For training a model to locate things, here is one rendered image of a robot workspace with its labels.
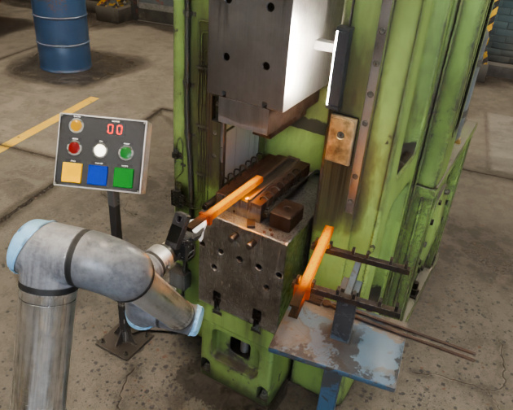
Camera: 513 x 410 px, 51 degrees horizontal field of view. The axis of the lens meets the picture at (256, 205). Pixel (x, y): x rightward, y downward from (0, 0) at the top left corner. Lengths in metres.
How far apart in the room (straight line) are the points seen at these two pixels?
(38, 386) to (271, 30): 1.16
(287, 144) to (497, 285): 1.76
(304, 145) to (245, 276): 0.64
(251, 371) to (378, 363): 0.85
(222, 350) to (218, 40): 1.38
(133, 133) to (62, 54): 4.40
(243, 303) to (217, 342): 0.37
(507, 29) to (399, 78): 5.97
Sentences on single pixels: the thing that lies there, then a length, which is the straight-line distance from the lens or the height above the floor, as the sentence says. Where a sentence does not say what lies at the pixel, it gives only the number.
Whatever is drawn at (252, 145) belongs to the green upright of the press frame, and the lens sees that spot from 2.35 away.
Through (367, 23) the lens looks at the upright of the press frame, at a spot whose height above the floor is 1.66.
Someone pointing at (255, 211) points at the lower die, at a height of 0.96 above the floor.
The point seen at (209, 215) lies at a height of 1.06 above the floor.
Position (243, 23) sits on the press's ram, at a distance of 1.77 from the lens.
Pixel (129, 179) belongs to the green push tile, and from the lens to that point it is 2.09.
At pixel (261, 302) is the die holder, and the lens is 2.13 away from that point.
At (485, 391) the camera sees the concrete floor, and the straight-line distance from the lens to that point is 2.91.
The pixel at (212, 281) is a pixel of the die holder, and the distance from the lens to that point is 2.22.
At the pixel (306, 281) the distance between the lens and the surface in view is 1.56.
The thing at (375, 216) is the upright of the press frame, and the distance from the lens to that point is 1.96.
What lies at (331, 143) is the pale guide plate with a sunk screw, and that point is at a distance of 1.87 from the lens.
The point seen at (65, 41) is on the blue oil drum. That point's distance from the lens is 6.42.
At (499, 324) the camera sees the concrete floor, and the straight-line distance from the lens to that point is 3.31.
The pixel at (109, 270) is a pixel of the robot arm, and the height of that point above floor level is 1.36.
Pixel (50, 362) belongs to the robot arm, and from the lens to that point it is 1.19.
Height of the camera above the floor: 2.02
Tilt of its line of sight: 31 degrees down
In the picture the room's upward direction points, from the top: 4 degrees clockwise
